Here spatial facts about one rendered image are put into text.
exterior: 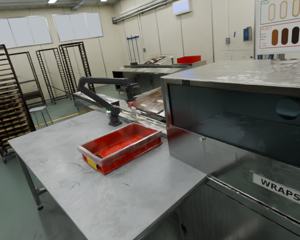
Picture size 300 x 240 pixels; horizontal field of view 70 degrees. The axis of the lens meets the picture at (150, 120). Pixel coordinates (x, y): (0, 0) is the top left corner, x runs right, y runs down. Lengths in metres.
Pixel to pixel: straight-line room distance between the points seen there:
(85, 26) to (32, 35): 1.92
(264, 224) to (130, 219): 0.56
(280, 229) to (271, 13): 1.34
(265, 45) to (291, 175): 1.16
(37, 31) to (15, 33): 0.67
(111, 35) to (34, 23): 2.87
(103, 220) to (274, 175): 0.69
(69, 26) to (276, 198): 8.79
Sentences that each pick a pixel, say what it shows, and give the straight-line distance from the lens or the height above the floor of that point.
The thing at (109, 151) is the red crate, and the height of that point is 0.82.
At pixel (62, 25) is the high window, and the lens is 9.10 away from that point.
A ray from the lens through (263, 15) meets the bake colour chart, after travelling 1.84.
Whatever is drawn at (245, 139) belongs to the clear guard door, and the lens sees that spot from 0.90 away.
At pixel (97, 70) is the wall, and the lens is 9.36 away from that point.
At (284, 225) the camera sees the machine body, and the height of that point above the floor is 0.77.
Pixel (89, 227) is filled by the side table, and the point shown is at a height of 0.82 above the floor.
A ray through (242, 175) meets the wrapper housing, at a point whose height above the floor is 0.91.
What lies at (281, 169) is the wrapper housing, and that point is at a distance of 0.88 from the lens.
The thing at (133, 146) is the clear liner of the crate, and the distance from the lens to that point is 1.31.
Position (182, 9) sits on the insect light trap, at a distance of 6.51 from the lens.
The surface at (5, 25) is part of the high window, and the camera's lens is 8.82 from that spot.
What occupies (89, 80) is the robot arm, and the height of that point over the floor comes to 1.27.
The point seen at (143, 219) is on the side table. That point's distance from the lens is 0.95.
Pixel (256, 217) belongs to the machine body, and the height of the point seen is 0.72.
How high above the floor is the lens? 1.48
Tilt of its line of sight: 20 degrees down
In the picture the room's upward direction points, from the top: 9 degrees counter-clockwise
